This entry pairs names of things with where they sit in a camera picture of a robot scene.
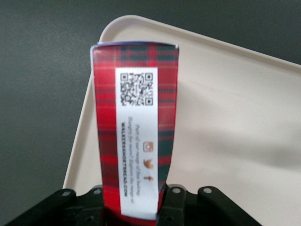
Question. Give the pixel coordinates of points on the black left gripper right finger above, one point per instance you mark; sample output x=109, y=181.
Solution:
x=172, y=204

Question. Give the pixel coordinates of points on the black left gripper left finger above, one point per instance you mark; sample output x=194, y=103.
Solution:
x=92, y=207

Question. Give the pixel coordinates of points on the red tartan cookie box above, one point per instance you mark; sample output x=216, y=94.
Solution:
x=136, y=122

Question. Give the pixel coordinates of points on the beige plastic tray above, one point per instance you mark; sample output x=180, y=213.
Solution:
x=235, y=117

